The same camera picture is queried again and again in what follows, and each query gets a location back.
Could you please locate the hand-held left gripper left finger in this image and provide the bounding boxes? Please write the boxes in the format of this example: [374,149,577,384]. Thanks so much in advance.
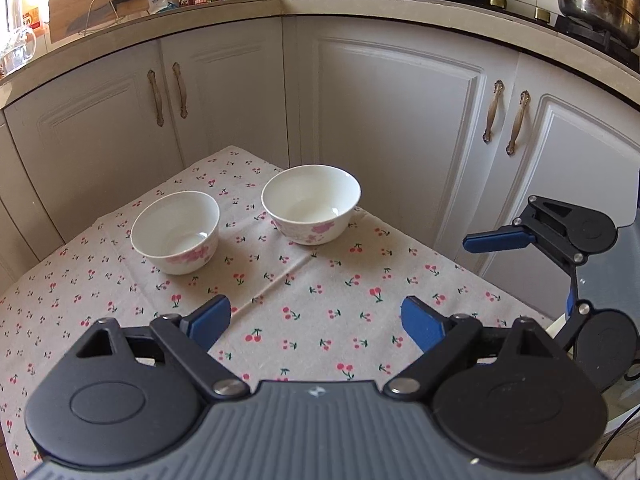
[75,294,251,401]

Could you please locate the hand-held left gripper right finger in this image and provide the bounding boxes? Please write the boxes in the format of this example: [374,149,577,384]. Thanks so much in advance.
[382,295,571,396]

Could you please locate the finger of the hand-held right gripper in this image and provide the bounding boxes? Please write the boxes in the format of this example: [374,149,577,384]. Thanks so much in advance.
[551,300,596,353]
[462,195,586,267]

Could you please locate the white pink floral bowl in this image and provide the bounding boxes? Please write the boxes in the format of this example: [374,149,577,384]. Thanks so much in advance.
[261,164,362,246]
[131,191,221,276]

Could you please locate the cherry print tablecloth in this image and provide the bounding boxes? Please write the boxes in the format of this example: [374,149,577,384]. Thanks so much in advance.
[0,145,566,480]

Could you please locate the white kitchen cabinet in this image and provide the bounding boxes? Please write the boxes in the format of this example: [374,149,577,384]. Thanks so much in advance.
[0,10,640,311]

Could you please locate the beige kitchen countertop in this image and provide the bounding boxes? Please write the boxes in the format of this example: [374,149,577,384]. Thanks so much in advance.
[0,0,640,86]

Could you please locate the dark cleaver knife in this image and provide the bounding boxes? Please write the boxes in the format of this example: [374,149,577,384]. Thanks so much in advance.
[66,0,147,36]

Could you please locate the glass pitcher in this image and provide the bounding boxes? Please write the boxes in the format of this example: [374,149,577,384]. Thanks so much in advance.
[0,24,38,75]

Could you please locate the bronze cabinet handle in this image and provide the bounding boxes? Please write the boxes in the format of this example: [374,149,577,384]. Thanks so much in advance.
[172,62,188,119]
[482,80,505,144]
[146,70,166,127]
[506,91,531,157]

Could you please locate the black cable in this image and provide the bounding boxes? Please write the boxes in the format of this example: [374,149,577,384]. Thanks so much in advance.
[592,409,635,470]

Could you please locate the wire rack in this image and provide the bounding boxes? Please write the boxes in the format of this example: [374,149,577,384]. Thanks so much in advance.
[79,0,127,37]

